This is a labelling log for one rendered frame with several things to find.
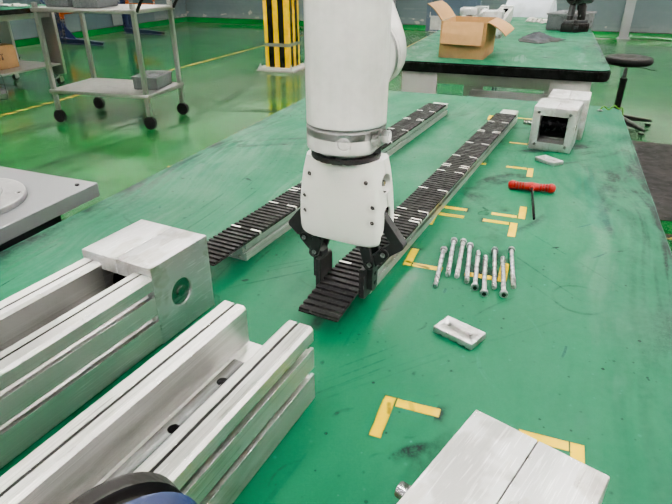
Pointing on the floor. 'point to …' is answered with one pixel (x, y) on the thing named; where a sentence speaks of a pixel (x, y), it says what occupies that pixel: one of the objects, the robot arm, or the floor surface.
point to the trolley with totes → (138, 87)
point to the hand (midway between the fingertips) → (345, 274)
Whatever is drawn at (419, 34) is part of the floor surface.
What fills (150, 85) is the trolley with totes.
